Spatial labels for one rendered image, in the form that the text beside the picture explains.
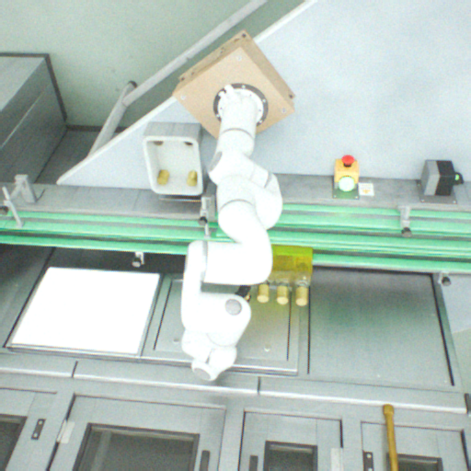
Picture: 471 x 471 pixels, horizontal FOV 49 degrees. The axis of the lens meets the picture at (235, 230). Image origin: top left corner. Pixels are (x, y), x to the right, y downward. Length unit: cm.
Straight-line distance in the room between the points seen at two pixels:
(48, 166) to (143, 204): 77
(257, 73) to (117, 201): 70
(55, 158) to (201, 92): 117
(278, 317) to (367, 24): 89
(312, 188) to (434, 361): 64
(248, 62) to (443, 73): 54
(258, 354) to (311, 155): 64
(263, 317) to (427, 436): 57
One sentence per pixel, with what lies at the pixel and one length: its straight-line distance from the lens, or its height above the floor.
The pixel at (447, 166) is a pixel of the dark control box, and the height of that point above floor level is 79.
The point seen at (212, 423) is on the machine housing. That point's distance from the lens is 154.
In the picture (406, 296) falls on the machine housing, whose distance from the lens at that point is 183.
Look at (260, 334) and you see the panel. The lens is 163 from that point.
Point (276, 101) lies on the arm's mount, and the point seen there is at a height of 84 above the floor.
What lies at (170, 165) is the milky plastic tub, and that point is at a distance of 175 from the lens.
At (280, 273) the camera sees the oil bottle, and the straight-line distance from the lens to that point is 158.
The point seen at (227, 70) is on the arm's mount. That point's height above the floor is 85.
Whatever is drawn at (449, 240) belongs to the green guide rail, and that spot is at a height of 93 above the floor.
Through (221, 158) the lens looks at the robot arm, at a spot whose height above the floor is 113.
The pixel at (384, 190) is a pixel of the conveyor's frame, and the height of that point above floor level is 82.
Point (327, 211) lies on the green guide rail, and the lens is 163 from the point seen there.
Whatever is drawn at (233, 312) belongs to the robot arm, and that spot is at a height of 148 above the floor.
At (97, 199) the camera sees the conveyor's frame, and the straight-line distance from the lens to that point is 187.
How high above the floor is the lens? 212
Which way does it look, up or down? 45 degrees down
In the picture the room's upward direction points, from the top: 170 degrees counter-clockwise
